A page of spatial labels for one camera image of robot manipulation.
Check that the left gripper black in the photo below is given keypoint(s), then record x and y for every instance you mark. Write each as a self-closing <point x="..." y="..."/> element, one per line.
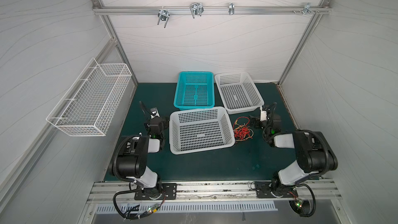
<point x="149" y="117"/>

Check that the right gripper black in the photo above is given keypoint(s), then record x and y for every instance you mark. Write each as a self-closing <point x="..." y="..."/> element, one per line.
<point x="259" y="121"/>

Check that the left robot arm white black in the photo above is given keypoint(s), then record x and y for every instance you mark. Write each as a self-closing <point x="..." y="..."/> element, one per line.
<point x="129" y="162"/>

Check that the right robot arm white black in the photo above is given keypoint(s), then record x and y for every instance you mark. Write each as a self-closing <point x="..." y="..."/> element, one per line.
<point x="313" y="155"/>

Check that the large white plastic basket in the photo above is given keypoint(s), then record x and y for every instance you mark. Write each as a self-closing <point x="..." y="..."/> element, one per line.
<point x="200" y="130"/>

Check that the small white plastic basket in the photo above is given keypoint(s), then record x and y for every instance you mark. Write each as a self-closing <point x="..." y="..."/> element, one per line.
<point x="238" y="92"/>

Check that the teal plastic basket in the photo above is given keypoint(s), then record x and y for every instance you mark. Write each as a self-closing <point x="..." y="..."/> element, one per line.
<point x="195" y="90"/>

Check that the metal U-bolt clamp left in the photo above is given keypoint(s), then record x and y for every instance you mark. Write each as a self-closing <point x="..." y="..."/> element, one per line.
<point x="163" y="15"/>

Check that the metal u-bolt clamp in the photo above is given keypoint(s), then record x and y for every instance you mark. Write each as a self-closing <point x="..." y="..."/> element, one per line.
<point x="163" y="15"/>
<point x="196" y="9"/>

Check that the metal bolt clamp right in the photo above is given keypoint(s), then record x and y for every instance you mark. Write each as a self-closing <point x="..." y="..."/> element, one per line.
<point x="306" y="10"/>

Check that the metal U-bolt clamp middle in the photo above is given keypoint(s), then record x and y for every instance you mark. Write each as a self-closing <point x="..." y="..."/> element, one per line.
<point x="196" y="9"/>

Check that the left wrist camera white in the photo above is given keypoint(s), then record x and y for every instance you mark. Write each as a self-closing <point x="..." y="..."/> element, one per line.
<point x="154" y="112"/>

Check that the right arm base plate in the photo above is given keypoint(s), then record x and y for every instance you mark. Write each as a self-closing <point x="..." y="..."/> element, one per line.
<point x="272" y="189"/>

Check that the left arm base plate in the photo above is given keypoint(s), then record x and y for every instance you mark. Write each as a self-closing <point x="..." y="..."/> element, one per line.
<point x="167" y="191"/>

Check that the white wire wall basket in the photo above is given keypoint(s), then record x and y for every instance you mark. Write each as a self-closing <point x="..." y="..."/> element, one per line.
<point x="89" y="105"/>

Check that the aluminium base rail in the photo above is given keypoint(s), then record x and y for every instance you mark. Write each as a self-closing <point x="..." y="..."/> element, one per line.
<point x="195" y="191"/>

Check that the white slotted cable duct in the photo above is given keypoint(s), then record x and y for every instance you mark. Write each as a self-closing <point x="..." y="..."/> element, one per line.
<point x="194" y="207"/>

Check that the metal bracket on rail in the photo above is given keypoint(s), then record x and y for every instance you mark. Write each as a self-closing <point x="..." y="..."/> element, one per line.
<point x="231" y="9"/>

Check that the horizontal aluminium rail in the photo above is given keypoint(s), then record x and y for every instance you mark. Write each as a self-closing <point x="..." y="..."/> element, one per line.
<point x="208" y="10"/>

